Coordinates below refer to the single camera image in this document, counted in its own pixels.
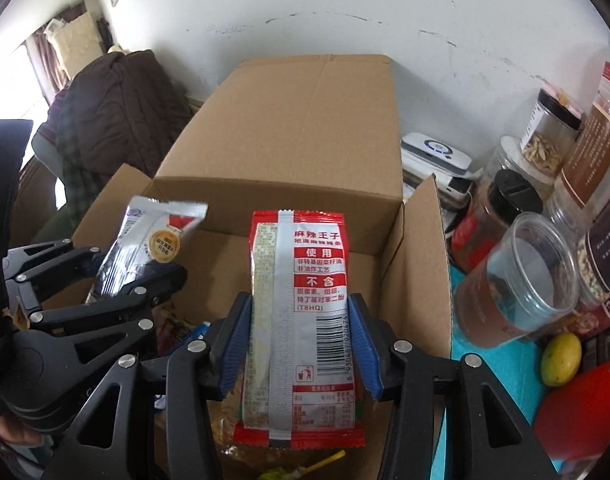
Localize silver foil snack packet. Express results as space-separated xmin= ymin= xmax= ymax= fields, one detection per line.
xmin=86 ymin=196 xmax=209 ymax=304

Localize red white snack packet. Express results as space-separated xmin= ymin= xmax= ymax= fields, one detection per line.
xmin=233 ymin=209 xmax=366 ymax=450

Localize yellow lollipop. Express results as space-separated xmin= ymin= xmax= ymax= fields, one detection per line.
xmin=257 ymin=450 xmax=346 ymax=480

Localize blue tablet tube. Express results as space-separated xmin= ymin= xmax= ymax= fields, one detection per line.
xmin=166 ymin=322 xmax=211 ymax=356

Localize person's left hand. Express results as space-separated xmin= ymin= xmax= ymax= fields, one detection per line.
xmin=0 ymin=413 xmax=44 ymax=448

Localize clear jar brown powder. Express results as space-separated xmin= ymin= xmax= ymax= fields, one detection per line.
xmin=453 ymin=212 xmax=579 ymax=349

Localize black lid spice jar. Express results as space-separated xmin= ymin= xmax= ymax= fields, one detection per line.
xmin=450 ymin=169 xmax=542 ymax=274

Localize yellow lemon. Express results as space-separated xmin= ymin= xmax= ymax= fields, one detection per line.
xmin=540 ymin=333 xmax=582 ymax=388

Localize brown jacket on chair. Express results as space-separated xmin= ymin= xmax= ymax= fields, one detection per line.
xmin=54 ymin=49 xmax=193 ymax=187

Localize red plastic bottle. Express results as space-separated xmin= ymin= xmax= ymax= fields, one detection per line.
xmin=534 ymin=362 xmax=610 ymax=460

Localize white remote device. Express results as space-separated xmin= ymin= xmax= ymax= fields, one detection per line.
xmin=401 ymin=132 xmax=472 ymax=174

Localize tall jar dark label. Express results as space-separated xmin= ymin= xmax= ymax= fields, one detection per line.
xmin=576 ymin=201 xmax=610 ymax=310

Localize open cardboard box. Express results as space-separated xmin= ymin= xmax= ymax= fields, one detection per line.
xmin=73 ymin=55 xmax=451 ymax=356

